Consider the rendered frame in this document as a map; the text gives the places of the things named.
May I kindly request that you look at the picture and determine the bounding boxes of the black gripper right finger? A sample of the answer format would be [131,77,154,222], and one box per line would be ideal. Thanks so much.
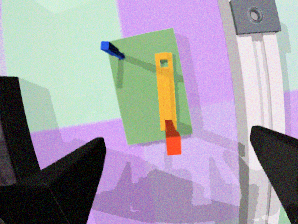
[250,125,298,224]

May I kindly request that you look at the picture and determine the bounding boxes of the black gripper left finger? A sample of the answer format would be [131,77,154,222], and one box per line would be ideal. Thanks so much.
[0,136,106,224]

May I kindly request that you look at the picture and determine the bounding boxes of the blue pin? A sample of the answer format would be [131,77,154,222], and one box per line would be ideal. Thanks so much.
[101,41,126,59]

